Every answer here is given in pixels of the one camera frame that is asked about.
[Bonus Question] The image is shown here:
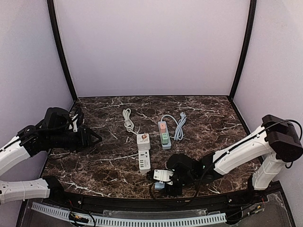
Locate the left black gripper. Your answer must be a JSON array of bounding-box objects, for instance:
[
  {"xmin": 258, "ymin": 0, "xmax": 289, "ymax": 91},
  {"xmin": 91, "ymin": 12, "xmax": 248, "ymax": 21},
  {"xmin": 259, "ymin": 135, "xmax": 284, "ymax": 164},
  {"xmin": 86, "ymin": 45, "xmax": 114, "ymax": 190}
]
[{"xmin": 48, "ymin": 127, "xmax": 102, "ymax": 153}]

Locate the black front frame rail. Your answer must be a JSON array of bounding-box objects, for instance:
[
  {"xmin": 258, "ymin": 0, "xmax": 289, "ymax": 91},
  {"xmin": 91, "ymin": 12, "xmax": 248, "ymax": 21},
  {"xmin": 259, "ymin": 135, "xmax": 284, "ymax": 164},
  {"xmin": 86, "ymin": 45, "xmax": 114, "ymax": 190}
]
[{"xmin": 32, "ymin": 186, "xmax": 272, "ymax": 213}]

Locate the black frame post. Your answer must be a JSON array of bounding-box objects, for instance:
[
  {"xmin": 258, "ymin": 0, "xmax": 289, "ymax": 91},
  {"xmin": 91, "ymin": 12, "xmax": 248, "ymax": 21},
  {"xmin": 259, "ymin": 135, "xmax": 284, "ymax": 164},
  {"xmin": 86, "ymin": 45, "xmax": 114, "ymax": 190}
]
[
  {"xmin": 47, "ymin": 0, "xmax": 78, "ymax": 102},
  {"xmin": 229, "ymin": 0, "xmax": 257, "ymax": 100}
]

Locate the pink plug adapter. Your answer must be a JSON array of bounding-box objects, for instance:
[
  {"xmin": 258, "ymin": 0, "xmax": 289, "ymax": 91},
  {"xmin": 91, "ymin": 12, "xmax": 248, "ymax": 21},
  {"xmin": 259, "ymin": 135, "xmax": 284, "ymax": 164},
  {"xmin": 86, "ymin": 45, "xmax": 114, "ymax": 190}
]
[{"xmin": 159, "ymin": 122, "xmax": 166, "ymax": 134}]

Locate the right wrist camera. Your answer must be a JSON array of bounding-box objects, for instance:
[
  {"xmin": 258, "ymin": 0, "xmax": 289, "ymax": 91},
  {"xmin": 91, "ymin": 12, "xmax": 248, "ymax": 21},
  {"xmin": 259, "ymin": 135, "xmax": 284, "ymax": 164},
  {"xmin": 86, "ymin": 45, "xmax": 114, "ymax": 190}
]
[{"xmin": 166, "ymin": 154, "xmax": 197, "ymax": 172}]

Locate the blue plug adapter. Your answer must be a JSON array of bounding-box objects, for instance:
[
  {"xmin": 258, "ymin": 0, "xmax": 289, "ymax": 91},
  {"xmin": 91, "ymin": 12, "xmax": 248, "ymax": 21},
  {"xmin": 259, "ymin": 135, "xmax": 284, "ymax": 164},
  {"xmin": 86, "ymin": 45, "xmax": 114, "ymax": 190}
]
[{"xmin": 154, "ymin": 182, "xmax": 165, "ymax": 191}]

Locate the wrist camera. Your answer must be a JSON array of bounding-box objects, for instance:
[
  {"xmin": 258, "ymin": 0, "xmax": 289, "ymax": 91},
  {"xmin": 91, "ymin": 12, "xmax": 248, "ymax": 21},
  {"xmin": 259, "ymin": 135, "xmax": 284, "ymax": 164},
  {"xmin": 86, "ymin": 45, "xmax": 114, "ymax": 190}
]
[
  {"xmin": 166, "ymin": 154, "xmax": 197, "ymax": 172},
  {"xmin": 44, "ymin": 107, "xmax": 69, "ymax": 129}
]

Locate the blue-grey power strip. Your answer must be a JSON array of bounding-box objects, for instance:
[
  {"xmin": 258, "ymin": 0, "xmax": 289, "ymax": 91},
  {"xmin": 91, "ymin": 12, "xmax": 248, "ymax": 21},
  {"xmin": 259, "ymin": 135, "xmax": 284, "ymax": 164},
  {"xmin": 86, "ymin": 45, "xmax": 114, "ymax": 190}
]
[{"xmin": 158, "ymin": 121, "xmax": 171, "ymax": 150}]

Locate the right black frame post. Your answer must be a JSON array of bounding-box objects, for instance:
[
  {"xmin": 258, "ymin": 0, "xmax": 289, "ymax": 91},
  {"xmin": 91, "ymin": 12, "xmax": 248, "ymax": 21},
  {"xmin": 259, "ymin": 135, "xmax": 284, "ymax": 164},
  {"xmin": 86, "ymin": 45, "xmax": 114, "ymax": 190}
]
[{"xmin": 229, "ymin": 0, "xmax": 257, "ymax": 100}]

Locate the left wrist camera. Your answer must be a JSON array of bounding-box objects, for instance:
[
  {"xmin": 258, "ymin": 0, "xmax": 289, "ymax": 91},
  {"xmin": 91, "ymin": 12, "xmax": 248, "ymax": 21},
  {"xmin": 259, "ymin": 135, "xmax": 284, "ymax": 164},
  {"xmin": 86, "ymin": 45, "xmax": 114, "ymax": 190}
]
[{"xmin": 44, "ymin": 107, "xmax": 69, "ymax": 129}]

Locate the white power strip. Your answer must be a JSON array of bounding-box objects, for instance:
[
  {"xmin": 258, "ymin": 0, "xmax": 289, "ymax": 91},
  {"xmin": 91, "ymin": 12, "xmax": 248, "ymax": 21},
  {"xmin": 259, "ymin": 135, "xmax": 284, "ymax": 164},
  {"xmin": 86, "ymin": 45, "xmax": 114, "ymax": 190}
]
[{"xmin": 138, "ymin": 150, "xmax": 151, "ymax": 174}]

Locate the white power strip cable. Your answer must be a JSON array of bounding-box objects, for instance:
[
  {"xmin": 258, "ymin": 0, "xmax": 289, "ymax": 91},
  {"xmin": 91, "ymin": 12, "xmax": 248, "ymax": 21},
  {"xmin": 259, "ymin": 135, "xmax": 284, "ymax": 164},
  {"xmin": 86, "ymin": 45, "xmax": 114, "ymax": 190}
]
[{"xmin": 122, "ymin": 108, "xmax": 139, "ymax": 135}]

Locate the white slotted cable duct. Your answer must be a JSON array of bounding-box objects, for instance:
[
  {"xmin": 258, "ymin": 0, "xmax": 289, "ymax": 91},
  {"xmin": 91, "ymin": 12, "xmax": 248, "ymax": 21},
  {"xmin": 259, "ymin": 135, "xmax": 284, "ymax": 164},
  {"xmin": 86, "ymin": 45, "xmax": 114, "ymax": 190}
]
[{"xmin": 31, "ymin": 202, "xmax": 227, "ymax": 227}]

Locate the white cube socket adapter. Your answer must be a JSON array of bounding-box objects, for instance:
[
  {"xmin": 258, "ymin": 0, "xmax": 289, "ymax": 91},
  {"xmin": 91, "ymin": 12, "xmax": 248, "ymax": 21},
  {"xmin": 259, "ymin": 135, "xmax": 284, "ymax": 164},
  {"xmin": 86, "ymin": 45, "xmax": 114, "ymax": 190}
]
[{"xmin": 136, "ymin": 133, "xmax": 151, "ymax": 151}]

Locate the blue-grey power strip cable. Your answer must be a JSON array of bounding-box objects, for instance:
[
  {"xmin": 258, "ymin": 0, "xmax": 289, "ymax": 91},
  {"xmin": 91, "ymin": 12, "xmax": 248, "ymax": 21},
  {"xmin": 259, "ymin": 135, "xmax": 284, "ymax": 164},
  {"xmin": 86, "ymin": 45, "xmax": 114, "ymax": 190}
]
[{"xmin": 160, "ymin": 112, "xmax": 187, "ymax": 142}]

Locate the left black frame post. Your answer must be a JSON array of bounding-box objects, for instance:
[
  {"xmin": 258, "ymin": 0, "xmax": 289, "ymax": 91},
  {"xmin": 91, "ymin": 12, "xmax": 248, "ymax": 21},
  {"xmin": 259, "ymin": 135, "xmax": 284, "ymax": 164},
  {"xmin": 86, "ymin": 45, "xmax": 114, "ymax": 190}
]
[{"xmin": 47, "ymin": 0, "xmax": 78, "ymax": 102}]

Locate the green plug adapter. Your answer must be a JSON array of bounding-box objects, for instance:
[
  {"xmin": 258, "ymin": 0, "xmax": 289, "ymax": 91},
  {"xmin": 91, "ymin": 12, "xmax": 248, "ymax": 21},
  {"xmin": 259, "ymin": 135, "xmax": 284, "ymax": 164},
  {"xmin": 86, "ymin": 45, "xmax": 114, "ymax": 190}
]
[{"xmin": 161, "ymin": 133, "xmax": 169, "ymax": 145}]

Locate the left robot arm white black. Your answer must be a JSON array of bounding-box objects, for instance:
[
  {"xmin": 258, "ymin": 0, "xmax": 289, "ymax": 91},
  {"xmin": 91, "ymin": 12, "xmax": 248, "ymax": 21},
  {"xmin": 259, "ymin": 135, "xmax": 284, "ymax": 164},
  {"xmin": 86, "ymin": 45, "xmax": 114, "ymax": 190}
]
[{"xmin": 0, "ymin": 125, "xmax": 102, "ymax": 206}]

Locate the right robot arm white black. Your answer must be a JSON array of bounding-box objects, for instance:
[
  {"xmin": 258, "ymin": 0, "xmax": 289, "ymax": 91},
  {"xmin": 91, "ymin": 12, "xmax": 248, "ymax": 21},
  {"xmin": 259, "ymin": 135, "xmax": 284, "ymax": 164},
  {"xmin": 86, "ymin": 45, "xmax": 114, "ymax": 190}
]
[{"xmin": 159, "ymin": 114, "xmax": 303, "ymax": 205}]

